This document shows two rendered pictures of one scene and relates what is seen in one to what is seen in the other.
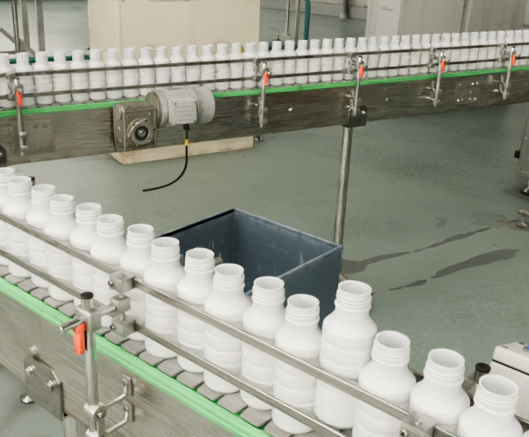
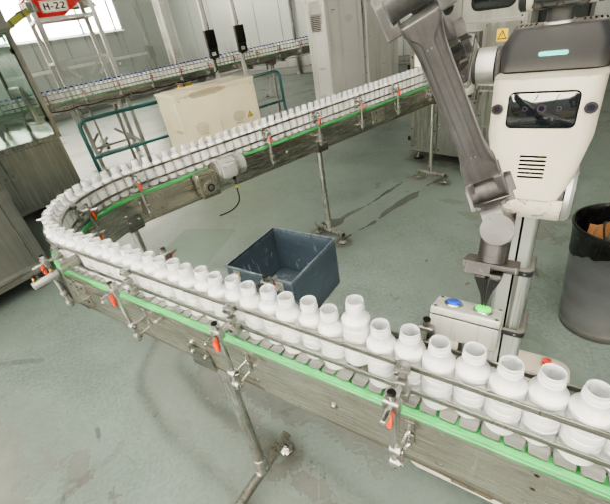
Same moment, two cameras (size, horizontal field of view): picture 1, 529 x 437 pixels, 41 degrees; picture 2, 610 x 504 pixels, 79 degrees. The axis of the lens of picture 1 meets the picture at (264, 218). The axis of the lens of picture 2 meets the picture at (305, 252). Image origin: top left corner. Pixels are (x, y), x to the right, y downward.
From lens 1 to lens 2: 0.18 m
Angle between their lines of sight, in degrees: 10
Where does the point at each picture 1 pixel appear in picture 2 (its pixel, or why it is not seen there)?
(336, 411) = (357, 359)
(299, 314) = (328, 317)
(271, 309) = (312, 313)
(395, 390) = (386, 349)
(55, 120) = (162, 192)
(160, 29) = (203, 113)
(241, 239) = (280, 242)
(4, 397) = not seen: hidden behind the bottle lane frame
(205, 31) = (227, 108)
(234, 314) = (293, 318)
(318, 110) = (301, 147)
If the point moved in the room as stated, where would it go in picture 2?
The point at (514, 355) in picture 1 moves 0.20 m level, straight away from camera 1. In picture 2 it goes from (441, 309) to (439, 257)
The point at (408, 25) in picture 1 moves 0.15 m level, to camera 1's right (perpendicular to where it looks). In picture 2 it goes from (337, 75) to (346, 73)
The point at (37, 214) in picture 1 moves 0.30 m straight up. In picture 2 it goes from (173, 276) to (132, 178)
